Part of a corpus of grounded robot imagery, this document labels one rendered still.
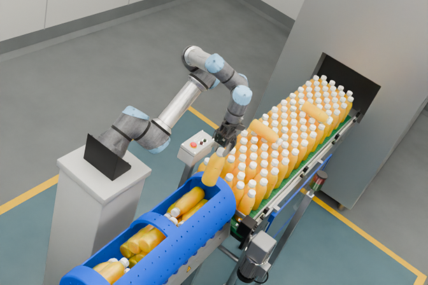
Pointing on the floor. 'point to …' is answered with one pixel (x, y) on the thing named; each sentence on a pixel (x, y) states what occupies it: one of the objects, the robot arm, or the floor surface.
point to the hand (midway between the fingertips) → (221, 151)
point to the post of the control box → (186, 174)
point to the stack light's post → (288, 232)
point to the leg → (192, 277)
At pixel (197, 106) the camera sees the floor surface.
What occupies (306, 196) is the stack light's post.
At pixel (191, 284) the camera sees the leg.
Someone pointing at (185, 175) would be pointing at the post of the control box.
